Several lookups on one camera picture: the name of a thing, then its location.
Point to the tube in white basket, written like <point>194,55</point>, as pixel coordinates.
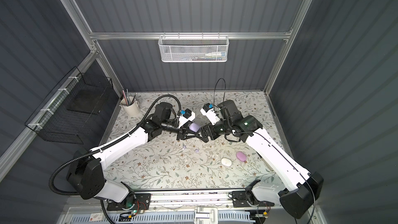
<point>219,55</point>

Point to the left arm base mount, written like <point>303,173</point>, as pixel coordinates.
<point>138,202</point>

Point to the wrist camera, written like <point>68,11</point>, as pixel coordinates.
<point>185,116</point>
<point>209,112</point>

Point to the white wire mesh basket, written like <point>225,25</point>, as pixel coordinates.
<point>182,50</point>

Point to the pink earbud charging case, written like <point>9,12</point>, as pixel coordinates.
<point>241,156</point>

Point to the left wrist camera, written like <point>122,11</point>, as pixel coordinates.
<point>185,116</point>

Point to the black wire mesh basket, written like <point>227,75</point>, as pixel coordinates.
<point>74,114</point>

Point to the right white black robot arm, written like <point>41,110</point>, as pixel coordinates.
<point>300,188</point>

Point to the white pen holder cup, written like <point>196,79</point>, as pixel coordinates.
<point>129,103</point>

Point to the white earbud case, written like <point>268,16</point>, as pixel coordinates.
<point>226,162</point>

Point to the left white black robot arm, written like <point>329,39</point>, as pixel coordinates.
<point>86,176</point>

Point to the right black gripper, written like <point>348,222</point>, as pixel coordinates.
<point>211,131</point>

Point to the lavender earbud case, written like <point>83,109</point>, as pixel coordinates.
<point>194,127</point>

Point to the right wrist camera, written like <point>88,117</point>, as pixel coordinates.
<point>209,112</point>

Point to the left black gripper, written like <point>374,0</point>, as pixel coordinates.
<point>181,130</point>

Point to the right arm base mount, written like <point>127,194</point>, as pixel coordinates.
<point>242,198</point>

